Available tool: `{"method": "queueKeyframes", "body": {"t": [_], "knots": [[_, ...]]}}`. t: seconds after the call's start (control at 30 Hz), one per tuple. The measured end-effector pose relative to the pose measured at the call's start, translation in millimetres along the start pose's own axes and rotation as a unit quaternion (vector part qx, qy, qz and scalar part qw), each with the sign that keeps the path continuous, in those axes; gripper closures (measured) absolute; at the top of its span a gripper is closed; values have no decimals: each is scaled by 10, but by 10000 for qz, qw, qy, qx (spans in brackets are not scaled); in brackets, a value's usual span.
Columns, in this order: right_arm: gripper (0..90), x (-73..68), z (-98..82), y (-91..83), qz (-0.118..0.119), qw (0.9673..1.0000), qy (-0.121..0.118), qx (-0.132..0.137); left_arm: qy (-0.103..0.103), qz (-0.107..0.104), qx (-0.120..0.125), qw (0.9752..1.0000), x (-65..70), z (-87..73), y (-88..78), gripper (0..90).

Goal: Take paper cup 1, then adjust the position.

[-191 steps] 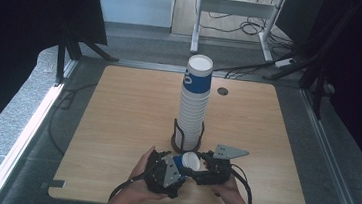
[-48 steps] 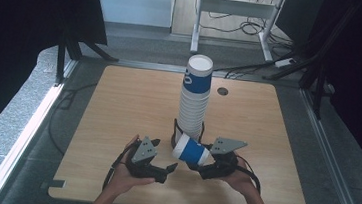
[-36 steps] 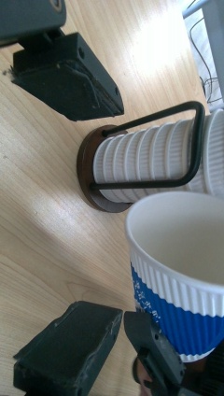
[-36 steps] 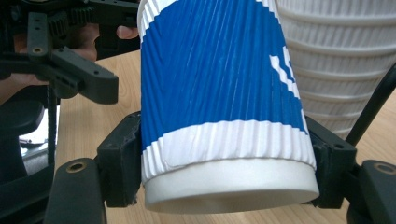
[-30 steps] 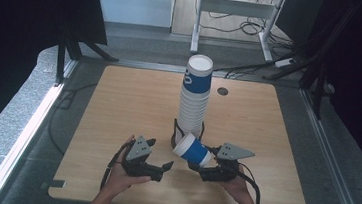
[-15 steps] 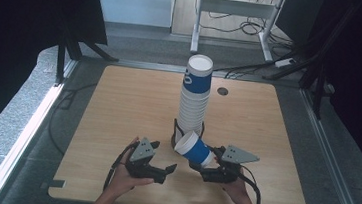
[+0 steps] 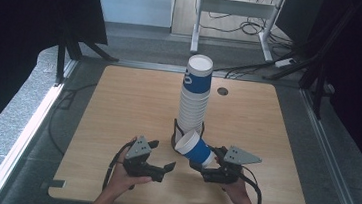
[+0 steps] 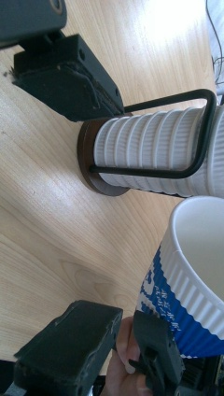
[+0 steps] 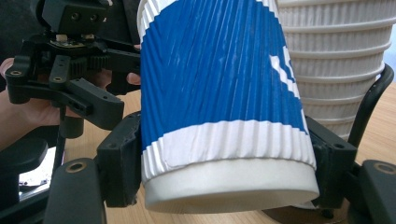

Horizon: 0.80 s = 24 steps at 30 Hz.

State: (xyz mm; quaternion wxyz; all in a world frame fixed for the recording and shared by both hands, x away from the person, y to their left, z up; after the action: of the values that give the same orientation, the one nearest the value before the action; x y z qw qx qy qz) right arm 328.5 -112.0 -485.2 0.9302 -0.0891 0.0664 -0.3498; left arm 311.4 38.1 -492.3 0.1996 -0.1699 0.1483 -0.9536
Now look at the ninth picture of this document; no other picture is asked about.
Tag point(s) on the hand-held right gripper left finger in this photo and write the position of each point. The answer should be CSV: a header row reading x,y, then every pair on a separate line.
x,y
120,161

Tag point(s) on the stack of white paper cups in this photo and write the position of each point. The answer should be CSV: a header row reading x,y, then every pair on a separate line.
x,y
336,46

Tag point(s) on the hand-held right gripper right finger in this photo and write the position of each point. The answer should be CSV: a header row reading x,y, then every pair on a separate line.
x,y
333,168

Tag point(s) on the blue white ribbed paper cup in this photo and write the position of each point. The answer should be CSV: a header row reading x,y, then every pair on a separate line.
x,y
218,93

